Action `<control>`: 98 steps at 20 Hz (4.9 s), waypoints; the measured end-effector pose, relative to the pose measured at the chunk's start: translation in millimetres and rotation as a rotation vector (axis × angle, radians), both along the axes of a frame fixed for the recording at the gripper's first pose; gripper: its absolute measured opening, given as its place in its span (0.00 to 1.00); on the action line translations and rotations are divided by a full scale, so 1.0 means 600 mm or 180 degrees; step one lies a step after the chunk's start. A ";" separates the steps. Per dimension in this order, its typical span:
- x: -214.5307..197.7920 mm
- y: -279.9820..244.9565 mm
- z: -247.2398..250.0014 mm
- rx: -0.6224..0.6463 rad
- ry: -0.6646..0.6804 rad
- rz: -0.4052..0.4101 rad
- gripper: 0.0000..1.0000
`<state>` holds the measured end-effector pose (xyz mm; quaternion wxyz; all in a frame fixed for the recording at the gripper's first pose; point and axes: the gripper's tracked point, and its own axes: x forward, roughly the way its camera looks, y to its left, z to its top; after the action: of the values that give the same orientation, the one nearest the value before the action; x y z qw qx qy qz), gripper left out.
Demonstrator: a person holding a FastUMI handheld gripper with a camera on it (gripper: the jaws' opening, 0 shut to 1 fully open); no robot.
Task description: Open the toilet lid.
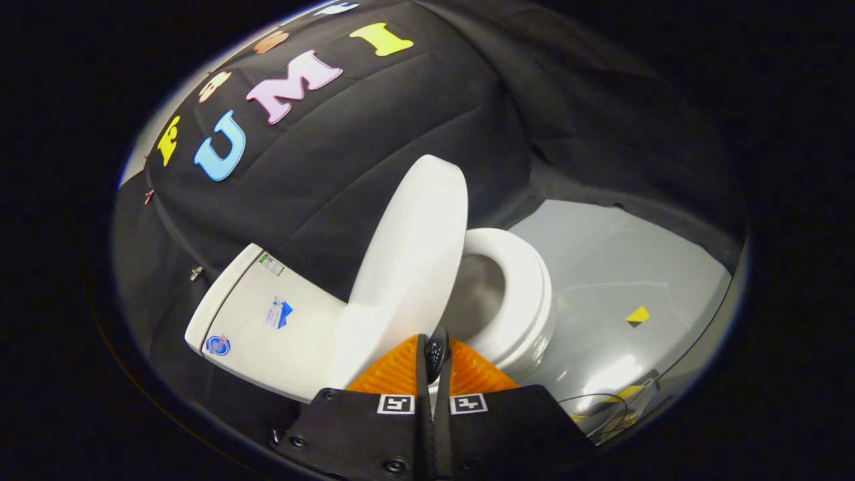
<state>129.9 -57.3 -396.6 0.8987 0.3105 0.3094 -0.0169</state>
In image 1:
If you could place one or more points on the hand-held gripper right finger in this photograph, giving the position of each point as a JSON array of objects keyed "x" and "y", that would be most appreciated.
[{"x": 507, "y": 434}]

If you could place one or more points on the white toilet seat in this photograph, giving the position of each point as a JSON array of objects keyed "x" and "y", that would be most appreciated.
[{"x": 518, "y": 280}]

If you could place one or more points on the small silver clip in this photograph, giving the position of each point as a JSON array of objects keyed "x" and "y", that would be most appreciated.
[{"x": 196, "y": 272}]

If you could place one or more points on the white toilet tank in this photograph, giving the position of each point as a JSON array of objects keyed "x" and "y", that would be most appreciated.
[{"x": 267, "y": 327}]

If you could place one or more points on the black backdrop cloth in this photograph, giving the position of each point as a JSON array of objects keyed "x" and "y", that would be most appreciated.
[{"x": 374, "y": 133}]

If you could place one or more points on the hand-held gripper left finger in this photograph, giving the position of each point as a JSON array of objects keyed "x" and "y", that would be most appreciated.
[{"x": 364, "y": 434}]

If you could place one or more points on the yellow floor tape mark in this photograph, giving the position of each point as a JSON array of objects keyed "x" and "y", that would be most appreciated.
[{"x": 638, "y": 315}]

